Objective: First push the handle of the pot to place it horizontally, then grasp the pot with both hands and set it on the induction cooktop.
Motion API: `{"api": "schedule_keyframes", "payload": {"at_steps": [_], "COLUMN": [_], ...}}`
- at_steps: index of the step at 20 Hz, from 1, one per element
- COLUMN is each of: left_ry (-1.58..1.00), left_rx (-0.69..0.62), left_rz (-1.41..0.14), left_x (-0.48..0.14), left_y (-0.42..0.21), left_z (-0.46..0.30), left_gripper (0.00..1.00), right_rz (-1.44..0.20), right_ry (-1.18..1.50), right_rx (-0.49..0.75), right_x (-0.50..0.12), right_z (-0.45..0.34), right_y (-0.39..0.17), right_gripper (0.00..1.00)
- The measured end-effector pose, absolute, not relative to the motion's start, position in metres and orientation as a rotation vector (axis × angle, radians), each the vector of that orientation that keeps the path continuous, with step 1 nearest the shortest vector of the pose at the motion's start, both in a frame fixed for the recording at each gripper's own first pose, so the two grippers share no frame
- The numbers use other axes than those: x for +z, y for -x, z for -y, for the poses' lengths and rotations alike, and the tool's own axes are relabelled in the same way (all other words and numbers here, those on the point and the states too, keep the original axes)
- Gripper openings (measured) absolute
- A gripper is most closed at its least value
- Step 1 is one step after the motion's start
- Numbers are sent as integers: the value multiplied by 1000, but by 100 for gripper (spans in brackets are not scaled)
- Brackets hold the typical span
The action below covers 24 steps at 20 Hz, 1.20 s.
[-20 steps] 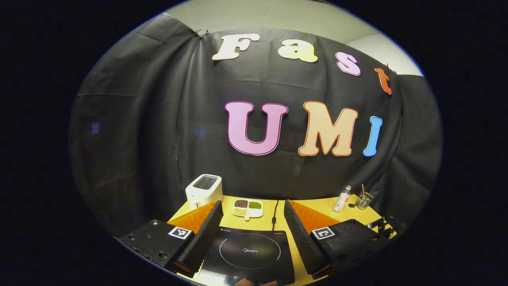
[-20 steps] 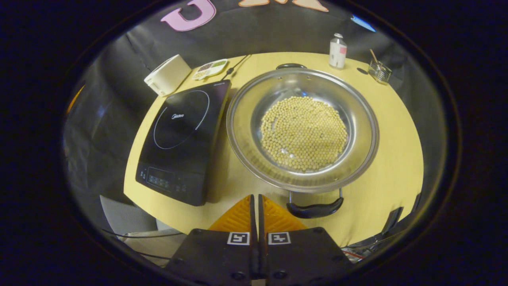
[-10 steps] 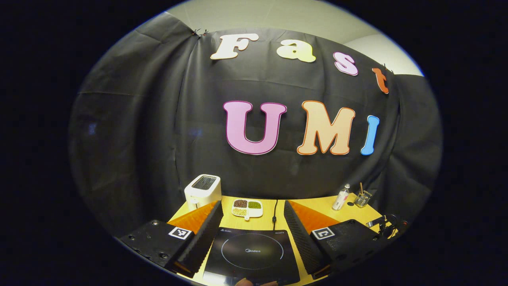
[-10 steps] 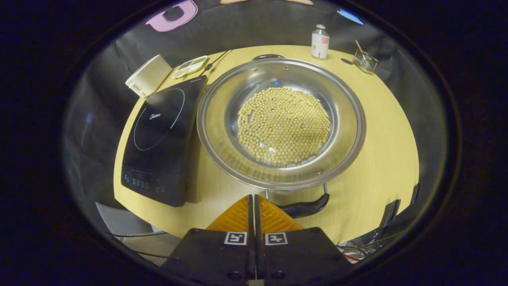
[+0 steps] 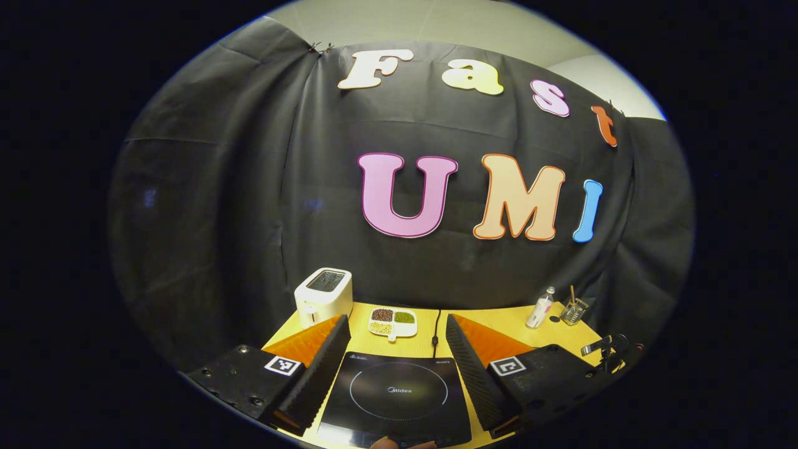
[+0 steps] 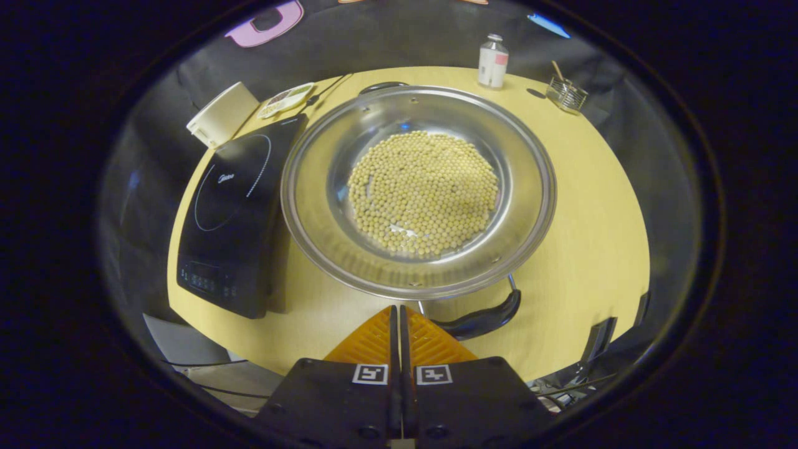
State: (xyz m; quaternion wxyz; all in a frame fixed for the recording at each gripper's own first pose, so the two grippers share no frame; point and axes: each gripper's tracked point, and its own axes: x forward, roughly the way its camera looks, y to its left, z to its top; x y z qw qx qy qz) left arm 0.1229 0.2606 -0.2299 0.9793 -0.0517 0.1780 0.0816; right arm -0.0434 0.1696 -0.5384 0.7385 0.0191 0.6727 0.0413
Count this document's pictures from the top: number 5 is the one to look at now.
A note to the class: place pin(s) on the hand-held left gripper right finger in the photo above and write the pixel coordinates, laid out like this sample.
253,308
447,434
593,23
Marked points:
474,380

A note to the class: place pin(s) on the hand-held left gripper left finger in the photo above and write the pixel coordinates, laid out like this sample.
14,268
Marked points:
324,374

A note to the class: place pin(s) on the black induction cooktop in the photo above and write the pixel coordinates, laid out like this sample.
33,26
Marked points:
399,411

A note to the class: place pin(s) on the white toaster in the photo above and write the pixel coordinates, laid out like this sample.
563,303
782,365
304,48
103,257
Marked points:
321,299

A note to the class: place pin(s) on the white divided dish of beans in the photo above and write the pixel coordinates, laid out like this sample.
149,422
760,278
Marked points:
393,327

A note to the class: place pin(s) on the clear bottle with pink label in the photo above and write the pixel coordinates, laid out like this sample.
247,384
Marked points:
539,310

